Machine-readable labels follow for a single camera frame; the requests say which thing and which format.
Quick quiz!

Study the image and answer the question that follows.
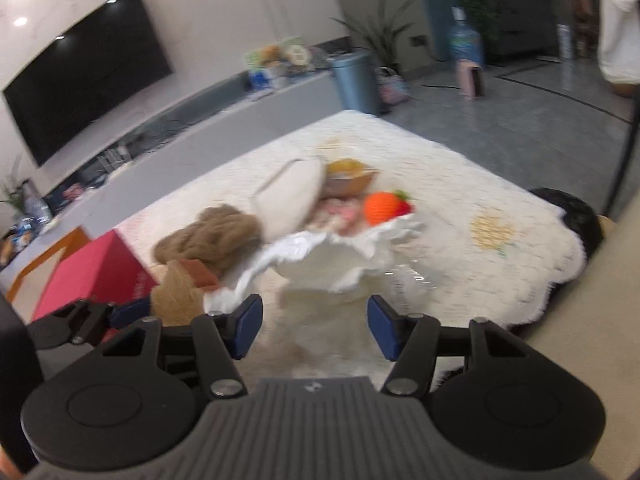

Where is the orange knitted carrot toy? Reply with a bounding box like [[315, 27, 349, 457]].
[[362, 191, 413, 226]]

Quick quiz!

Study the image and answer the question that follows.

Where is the black wall television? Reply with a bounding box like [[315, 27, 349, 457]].
[[3, 0, 172, 166]]

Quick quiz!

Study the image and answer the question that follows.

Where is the white ruffled cloth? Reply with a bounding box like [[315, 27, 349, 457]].
[[203, 214, 424, 315]]

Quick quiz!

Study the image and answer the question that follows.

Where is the teddy bear gift display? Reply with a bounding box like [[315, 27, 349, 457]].
[[243, 36, 331, 92]]

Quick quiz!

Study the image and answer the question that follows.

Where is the brown knitted scarf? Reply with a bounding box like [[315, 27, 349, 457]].
[[153, 204, 262, 276]]

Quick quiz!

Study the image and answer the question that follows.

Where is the yellow snack packet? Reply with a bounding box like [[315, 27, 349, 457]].
[[321, 158, 378, 198]]

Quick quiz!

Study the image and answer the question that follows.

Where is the pink space heater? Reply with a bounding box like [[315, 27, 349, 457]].
[[457, 60, 485, 100]]

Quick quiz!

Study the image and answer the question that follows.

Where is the blue-grey trash bin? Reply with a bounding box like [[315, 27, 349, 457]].
[[331, 50, 382, 115]]

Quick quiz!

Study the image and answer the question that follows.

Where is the pastel woven handbag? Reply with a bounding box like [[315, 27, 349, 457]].
[[375, 67, 410, 106]]

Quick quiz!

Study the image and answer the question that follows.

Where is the cream canvas bag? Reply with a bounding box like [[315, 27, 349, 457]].
[[250, 157, 326, 243]]

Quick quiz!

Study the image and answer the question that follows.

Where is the orange cardboard box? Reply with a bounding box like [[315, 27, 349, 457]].
[[6, 226, 91, 309]]

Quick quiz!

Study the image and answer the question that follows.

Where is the red cardboard box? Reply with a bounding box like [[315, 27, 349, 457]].
[[32, 230, 157, 321]]

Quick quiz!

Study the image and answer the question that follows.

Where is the potted green plant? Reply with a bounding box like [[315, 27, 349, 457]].
[[332, 0, 414, 72]]

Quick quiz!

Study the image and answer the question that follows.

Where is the dark cabinet with plants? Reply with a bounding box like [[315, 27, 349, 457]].
[[423, 0, 559, 64]]

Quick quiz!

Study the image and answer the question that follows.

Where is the green plant in vase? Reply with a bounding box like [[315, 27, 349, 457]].
[[1, 155, 53, 233]]

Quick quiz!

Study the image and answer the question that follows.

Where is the white lace tablecloth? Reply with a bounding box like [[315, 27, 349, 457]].
[[118, 110, 587, 385]]

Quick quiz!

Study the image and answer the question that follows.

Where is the tan fuzzy cloth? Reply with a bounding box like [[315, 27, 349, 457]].
[[150, 260, 204, 327]]

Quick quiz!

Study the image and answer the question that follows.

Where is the pink white knitted hat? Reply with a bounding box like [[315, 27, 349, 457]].
[[305, 198, 367, 236]]

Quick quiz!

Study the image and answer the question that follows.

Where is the blue water bottle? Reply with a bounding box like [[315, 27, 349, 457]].
[[449, 6, 485, 67]]

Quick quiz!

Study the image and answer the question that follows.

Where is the long grey TV cabinet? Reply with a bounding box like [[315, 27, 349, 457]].
[[1, 72, 343, 292]]

